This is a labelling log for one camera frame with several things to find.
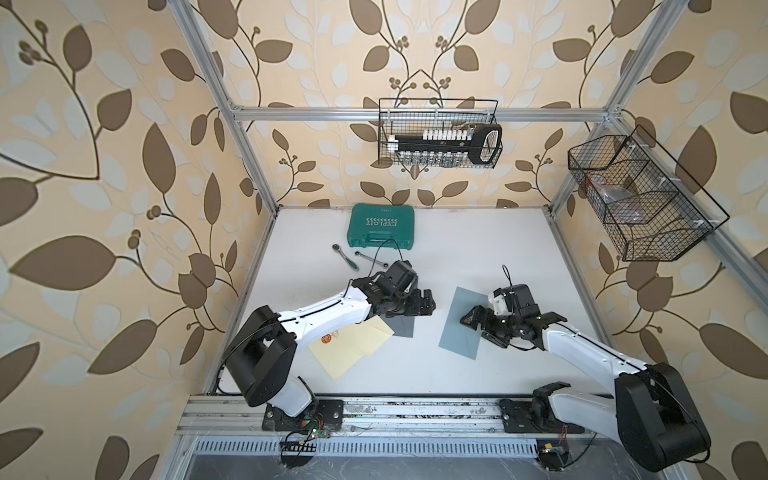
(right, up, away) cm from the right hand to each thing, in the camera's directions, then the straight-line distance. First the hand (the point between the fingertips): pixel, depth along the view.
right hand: (471, 327), depth 87 cm
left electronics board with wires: (-47, -27, -14) cm, 55 cm away
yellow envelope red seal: (-39, -7, +1) cm, 40 cm away
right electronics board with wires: (+16, -26, -15) cm, 34 cm away
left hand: (-15, +8, -4) cm, 18 cm away
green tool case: (-28, +31, +22) cm, 47 cm away
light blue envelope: (-4, -3, +2) cm, 6 cm away
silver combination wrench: (-36, +21, +22) cm, 47 cm away
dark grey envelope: (-20, -1, +3) cm, 20 cm away
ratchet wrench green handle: (-44, +22, +21) cm, 54 cm away
